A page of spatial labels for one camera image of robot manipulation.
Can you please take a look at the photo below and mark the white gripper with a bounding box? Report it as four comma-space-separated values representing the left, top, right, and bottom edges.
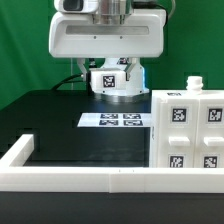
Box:
49, 0, 166, 82

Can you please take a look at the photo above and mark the white cabinet top block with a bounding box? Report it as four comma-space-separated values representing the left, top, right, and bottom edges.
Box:
90, 68, 126, 93

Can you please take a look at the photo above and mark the white cabinet body box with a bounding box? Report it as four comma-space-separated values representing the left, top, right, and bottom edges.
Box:
149, 76, 224, 168

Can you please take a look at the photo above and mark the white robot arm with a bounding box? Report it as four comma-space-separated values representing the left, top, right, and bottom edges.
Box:
49, 0, 174, 101

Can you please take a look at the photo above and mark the white marker base sheet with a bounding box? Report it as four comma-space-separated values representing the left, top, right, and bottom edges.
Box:
78, 113, 152, 128

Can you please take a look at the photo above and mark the black cable bundle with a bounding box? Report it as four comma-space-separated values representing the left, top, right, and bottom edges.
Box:
50, 73, 88, 92

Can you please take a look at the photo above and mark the white U-shaped fence frame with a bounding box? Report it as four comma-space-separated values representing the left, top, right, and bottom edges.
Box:
0, 134, 224, 193

